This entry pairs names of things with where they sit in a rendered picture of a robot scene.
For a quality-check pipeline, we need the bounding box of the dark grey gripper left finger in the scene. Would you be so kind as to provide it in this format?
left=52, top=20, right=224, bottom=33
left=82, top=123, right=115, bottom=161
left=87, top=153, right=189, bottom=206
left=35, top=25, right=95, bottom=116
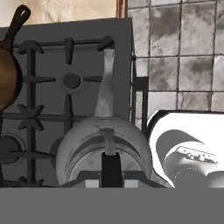
left=59, top=170, right=102, bottom=189

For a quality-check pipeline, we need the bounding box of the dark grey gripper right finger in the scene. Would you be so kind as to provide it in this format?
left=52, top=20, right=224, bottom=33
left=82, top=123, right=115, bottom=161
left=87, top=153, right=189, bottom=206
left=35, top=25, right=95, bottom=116
left=122, top=170, right=165, bottom=189

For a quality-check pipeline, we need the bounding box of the grey kettle with black handle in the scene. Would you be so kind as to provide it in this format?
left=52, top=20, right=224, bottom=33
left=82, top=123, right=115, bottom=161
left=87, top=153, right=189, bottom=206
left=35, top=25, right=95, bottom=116
left=55, top=48, right=153, bottom=189

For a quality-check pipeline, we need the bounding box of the dark grey gas hob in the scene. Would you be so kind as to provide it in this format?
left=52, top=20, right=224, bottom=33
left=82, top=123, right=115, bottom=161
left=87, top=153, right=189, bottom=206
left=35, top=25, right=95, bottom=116
left=0, top=17, right=134, bottom=189

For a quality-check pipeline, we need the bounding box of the brown wooden cupboard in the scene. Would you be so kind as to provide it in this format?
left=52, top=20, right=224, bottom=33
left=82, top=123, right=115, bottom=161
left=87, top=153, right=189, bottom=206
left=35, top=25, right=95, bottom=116
left=115, top=0, right=130, bottom=19

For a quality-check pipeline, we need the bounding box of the dark grey stove front handle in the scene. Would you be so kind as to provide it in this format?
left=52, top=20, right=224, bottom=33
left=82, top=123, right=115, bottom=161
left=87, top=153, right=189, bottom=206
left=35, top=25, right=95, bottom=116
left=130, top=53, right=150, bottom=130

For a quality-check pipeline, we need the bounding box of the brown pan with black handle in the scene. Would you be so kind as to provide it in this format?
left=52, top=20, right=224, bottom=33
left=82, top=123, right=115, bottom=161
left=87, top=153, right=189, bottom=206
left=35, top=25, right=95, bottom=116
left=0, top=3, right=32, bottom=112

